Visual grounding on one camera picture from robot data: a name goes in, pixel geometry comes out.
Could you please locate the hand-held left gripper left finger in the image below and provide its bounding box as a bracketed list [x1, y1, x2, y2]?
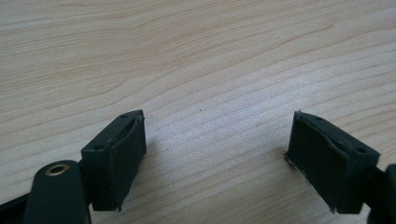
[80, 109, 148, 212]

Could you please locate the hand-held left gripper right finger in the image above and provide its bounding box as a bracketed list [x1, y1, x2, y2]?
[283, 109, 381, 216]

